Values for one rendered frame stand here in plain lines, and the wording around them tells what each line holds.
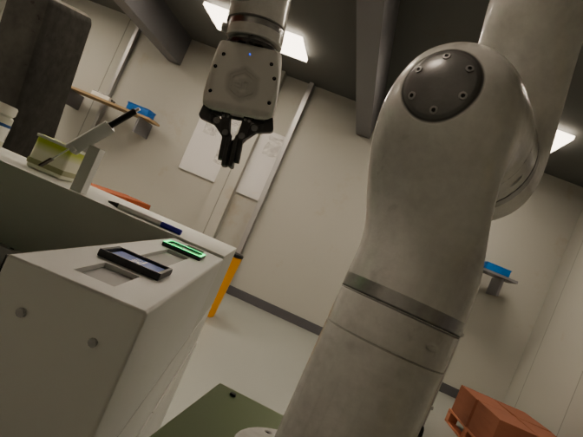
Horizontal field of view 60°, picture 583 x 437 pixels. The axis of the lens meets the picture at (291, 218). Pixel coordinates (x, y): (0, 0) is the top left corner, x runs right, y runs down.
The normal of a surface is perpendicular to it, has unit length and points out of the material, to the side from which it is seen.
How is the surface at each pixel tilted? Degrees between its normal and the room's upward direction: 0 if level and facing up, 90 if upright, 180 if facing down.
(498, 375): 90
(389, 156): 126
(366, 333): 88
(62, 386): 90
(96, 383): 90
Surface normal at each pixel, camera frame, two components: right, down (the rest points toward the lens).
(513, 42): -0.70, 0.52
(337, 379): -0.58, -0.33
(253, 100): 0.09, -0.03
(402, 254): -0.48, -0.18
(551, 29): -0.22, 0.52
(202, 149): -0.13, -0.10
